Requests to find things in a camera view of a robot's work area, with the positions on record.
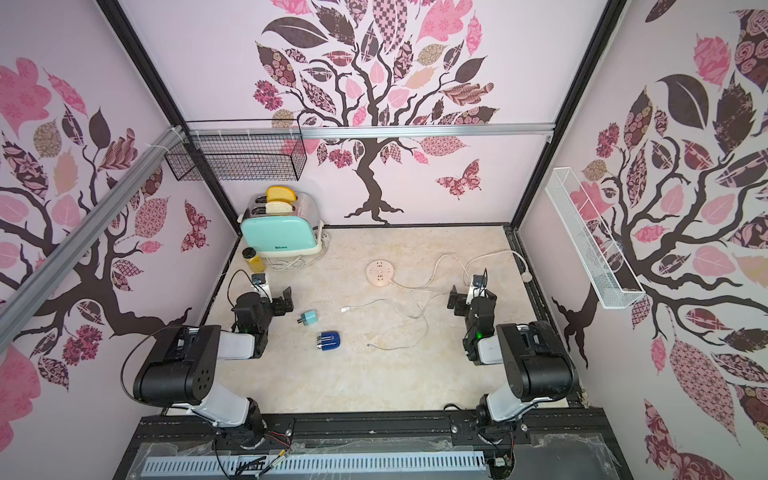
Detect back aluminium frame bar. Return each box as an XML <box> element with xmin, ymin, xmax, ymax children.
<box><xmin>189</xmin><ymin>123</ymin><xmax>555</xmax><ymax>139</ymax></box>

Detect pink round power strip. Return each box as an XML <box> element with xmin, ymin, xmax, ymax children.
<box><xmin>365</xmin><ymin>260</ymin><xmax>395</xmax><ymax>287</ymax></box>

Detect white slotted cable duct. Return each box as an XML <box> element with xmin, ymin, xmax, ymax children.
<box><xmin>134</xmin><ymin>451</ymin><xmax>487</xmax><ymax>479</ymax></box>

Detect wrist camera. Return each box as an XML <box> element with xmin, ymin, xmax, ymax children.
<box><xmin>466</xmin><ymin>272</ymin><xmax>488</xmax><ymax>304</ymax></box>
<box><xmin>251</xmin><ymin>272</ymin><xmax>272</xmax><ymax>300</ymax></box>

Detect left aluminium frame bar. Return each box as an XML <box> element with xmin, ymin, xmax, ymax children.
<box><xmin>1</xmin><ymin>126</ymin><xmax>182</xmax><ymax>349</ymax></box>

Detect mint green toaster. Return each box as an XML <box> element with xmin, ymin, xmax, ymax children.
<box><xmin>240</xmin><ymin>192</ymin><xmax>324</xmax><ymax>258</ymax></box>

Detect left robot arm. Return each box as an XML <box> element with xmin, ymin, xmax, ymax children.
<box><xmin>123</xmin><ymin>287</ymin><xmax>294</xmax><ymax>449</ymax></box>

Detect teal USB charger adapter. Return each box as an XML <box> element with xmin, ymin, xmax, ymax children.
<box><xmin>297</xmin><ymin>310</ymin><xmax>318</xmax><ymax>326</ymax></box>

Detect toaster white cord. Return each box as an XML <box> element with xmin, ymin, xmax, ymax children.
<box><xmin>265</xmin><ymin>230</ymin><xmax>331</xmax><ymax>272</ymax></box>

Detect white USB charging cable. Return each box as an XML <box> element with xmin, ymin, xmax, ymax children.
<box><xmin>340</xmin><ymin>287</ymin><xmax>457</xmax><ymax>352</ymax></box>

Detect blue electric shaver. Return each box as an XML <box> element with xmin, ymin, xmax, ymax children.
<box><xmin>316</xmin><ymin>331</ymin><xmax>341</xmax><ymax>351</ymax></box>

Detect aluminium frame bar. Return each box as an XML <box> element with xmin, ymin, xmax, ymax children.
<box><xmin>1</xmin><ymin>126</ymin><xmax>182</xmax><ymax>349</ymax></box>
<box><xmin>189</xmin><ymin>123</ymin><xmax>555</xmax><ymax>139</ymax></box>

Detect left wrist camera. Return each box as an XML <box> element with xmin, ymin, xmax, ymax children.
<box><xmin>251</xmin><ymin>272</ymin><xmax>272</xmax><ymax>300</ymax></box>

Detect white wire shelf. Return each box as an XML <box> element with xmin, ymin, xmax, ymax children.
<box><xmin>545</xmin><ymin>167</ymin><xmax>646</xmax><ymax>310</ymax></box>

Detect yellow bottle black cap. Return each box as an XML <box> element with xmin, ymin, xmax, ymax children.
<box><xmin>242</xmin><ymin>247</ymin><xmax>266</xmax><ymax>274</ymax></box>

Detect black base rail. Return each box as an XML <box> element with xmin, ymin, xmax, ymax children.
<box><xmin>116</xmin><ymin>408</ymin><xmax>631</xmax><ymax>479</ymax></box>

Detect pale toast slice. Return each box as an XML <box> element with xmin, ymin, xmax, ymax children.
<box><xmin>265</xmin><ymin>200</ymin><xmax>294</xmax><ymax>215</ymax></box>

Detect black wire basket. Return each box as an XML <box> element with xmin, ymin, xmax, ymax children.
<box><xmin>164</xmin><ymin>116</ymin><xmax>309</xmax><ymax>182</ymax></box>

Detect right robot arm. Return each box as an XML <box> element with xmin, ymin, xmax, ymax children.
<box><xmin>447</xmin><ymin>286</ymin><xmax>579</xmax><ymax>443</ymax></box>

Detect yellow toast slice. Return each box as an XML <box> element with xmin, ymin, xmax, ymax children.
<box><xmin>266</xmin><ymin>185</ymin><xmax>298</xmax><ymax>203</ymax></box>

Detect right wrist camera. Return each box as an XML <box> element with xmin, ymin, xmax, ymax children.
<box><xmin>466</xmin><ymin>272</ymin><xmax>488</xmax><ymax>304</ymax></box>

